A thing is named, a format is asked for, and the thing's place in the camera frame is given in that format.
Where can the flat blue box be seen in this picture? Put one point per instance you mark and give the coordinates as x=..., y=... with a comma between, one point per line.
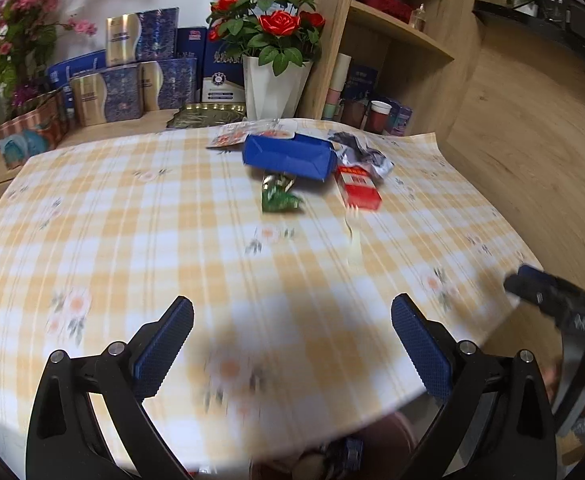
x=75, y=70

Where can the green foil wrapper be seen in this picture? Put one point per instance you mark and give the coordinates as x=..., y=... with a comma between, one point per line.
x=275, y=200

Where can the red rose plant white pot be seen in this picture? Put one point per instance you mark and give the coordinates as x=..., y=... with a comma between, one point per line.
x=272, y=80

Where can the silver foil packet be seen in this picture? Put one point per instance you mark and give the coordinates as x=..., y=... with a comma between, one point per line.
x=372, y=160

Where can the pink artificial flower branch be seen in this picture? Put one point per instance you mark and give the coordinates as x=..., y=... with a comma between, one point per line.
x=12, y=25

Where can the clear plastic wrapper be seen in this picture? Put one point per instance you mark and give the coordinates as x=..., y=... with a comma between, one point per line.
x=227, y=137

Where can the striped gift box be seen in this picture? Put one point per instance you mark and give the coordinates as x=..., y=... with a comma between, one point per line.
x=27, y=132

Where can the golden metal tray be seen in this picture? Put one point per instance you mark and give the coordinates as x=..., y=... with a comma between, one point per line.
x=202, y=116

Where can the brown glass cup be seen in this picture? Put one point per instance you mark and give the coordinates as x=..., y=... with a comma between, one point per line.
x=353, y=114

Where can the small glass bottle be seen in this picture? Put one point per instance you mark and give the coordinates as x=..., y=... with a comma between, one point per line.
x=418, y=17

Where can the purple blue small box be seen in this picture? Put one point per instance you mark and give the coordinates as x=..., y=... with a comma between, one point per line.
x=400, y=119

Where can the wooden shelf cabinet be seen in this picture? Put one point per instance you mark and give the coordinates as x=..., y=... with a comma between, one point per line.
x=422, y=70

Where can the red cigarette box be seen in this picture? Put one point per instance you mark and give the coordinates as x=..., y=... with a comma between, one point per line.
x=360, y=190

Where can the blue gold gift box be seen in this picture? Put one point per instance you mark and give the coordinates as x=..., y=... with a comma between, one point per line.
x=142, y=35
x=170, y=84
x=105, y=96

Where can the blue box white label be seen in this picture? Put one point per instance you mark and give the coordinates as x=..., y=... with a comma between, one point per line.
x=222, y=80

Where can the stack of pastel cups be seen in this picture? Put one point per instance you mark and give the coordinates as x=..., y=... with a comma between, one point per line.
x=337, y=90

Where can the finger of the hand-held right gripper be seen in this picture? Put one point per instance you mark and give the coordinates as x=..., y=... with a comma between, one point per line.
x=537, y=285

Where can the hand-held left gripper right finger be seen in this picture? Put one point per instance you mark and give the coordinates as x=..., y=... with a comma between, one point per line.
x=422, y=345

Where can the black counter ledge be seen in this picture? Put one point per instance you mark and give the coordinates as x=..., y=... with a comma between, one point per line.
x=572, y=30

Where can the yellow checked floral tablecloth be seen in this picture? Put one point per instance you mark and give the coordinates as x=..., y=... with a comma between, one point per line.
x=122, y=235

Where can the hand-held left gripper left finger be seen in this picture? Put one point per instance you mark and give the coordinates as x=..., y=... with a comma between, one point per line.
x=165, y=345

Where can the long blue carton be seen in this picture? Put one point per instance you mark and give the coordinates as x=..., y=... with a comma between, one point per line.
x=287, y=157

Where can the red cup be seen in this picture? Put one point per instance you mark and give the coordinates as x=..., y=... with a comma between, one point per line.
x=376, y=124

